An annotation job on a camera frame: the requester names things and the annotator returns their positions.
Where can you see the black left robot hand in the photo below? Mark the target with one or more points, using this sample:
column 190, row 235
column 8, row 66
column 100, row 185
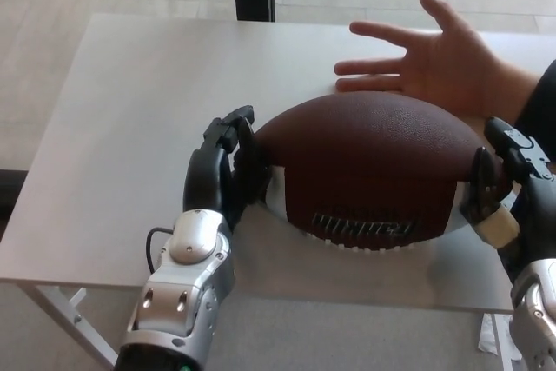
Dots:
column 204, row 175

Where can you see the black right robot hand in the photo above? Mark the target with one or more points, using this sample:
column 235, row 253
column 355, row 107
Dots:
column 536, row 210

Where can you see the bare person hand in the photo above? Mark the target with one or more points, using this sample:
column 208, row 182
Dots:
column 452, row 67

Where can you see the brown Franklin football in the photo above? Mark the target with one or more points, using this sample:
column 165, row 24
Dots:
column 369, row 158

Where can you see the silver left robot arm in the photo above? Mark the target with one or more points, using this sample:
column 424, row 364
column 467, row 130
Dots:
column 182, row 284

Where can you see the dark sleeved person forearm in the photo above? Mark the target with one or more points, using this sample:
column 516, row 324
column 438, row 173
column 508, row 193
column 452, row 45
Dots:
column 540, row 101

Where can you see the black low floor object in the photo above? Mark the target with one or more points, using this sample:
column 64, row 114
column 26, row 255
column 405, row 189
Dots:
column 15, row 186

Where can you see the white braced table leg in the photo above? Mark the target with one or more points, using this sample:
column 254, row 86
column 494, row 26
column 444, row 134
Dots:
column 69, row 319

